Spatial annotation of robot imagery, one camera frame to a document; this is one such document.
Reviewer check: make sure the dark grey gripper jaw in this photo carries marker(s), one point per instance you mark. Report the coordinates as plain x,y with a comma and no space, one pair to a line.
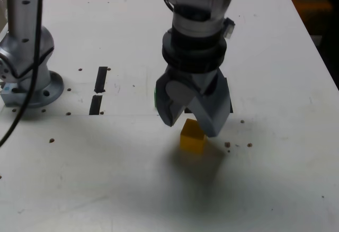
162,105

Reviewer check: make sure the black tape strip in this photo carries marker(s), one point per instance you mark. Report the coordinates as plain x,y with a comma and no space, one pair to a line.
102,79

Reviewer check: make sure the green cube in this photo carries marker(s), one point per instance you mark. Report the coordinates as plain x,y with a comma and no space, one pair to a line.
154,98

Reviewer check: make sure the black tape square outline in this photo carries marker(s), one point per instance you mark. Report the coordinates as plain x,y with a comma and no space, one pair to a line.
188,111

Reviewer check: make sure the yellow cube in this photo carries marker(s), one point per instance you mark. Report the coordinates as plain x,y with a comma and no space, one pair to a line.
190,142

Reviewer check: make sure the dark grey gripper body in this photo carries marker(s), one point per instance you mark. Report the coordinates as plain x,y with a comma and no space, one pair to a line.
196,79

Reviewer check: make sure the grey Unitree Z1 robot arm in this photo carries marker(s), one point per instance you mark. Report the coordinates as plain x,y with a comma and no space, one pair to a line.
45,44

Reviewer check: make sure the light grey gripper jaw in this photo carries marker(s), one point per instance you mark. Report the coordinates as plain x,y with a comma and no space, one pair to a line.
215,110

